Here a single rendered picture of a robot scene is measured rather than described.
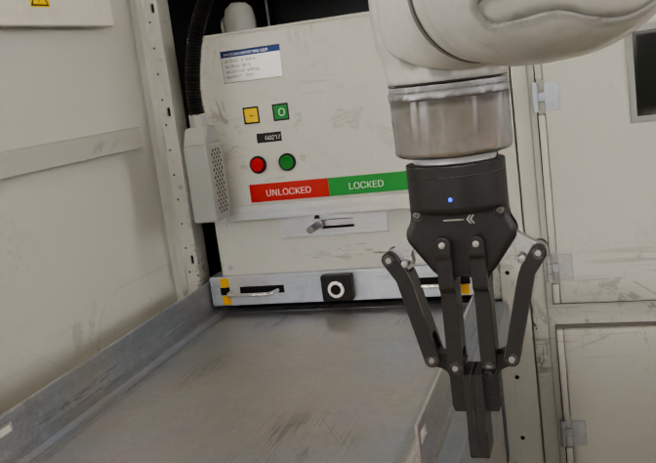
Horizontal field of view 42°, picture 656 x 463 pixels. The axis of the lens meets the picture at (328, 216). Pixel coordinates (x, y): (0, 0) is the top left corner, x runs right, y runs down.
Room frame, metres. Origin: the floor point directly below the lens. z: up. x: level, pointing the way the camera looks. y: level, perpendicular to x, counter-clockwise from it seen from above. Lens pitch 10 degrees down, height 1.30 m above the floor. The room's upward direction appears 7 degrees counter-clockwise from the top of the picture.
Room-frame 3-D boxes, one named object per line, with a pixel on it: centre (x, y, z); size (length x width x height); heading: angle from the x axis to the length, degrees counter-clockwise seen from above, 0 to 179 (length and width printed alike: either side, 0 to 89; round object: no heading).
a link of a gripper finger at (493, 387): (0.63, -0.12, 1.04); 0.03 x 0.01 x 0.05; 72
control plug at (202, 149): (1.57, 0.21, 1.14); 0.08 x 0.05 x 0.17; 162
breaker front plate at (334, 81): (1.58, -0.01, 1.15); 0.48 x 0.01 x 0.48; 72
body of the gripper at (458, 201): (0.64, -0.10, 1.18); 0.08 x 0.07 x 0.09; 72
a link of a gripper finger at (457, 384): (0.64, -0.08, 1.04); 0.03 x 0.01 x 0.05; 72
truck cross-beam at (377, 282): (1.59, -0.01, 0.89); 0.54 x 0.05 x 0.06; 72
